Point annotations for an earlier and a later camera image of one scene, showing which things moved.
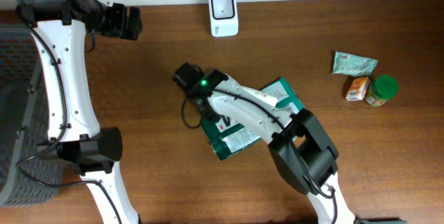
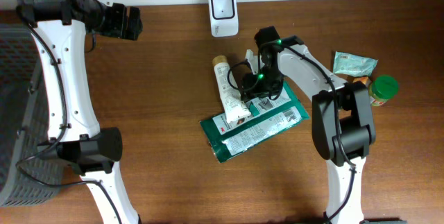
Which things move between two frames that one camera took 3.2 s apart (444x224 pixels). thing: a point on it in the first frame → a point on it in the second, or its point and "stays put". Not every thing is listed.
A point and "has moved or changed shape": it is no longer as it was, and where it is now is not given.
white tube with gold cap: x=259 y=95 has moved or changed shape
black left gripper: x=130 y=23 stays put
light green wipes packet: x=353 y=64 stays put
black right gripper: x=208 y=113 → x=257 y=90
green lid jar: x=383 y=89 stays put
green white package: x=227 y=138 stays put
